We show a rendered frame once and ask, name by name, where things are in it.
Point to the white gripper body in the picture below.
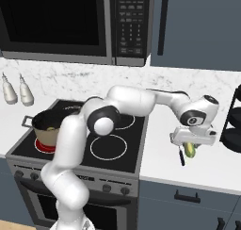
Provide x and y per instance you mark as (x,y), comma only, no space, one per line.
(194,136)

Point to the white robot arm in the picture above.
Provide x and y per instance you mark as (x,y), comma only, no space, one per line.
(72,139)

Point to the yellow green corn cob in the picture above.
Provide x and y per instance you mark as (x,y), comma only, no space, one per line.
(190,150)

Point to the yellow potato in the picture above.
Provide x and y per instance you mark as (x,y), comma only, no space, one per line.
(50,128)

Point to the dark pot with beige side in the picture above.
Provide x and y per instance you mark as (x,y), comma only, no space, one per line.
(44,136)

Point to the blue grey drawer front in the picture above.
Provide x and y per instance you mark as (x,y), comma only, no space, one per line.
(216,197)

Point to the black glass hob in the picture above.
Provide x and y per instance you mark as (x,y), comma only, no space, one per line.
(125,152)

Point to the blue grey base cupboard door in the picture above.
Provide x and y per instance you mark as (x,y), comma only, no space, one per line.
(175,216)

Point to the dark oven knob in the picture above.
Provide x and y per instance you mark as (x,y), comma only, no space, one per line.
(34,176)
(19,174)
(106,188)
(125,190)

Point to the white shaker bottle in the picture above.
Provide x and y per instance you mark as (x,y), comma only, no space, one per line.
(9,90)
(26,94)

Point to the black steel microwave oven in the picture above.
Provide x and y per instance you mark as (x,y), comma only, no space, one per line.
(56,20)

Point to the blue grey base cupboard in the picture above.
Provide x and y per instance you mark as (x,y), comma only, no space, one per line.
(12,189)

